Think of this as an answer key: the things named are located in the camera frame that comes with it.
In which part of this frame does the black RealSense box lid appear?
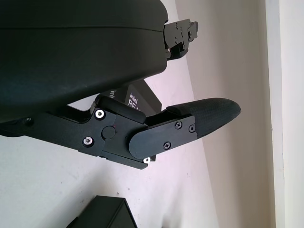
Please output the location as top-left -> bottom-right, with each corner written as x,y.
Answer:
108,79 -> 163,117

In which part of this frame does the black box base with insert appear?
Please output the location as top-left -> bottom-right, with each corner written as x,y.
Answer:
66,195 -> 139,228

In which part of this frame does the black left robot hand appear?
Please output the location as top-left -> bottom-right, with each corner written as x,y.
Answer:
0,0 -> 242,171

